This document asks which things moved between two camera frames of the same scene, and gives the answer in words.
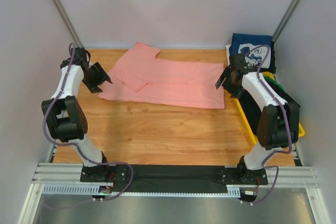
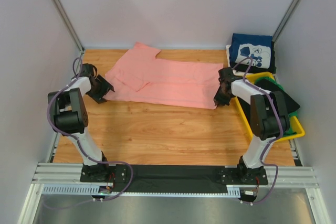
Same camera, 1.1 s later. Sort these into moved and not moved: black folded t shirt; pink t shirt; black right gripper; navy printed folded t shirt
Moved: black right gripper
Not moved: black folded t shirt; pink t shirt; navy printed folded t shirt
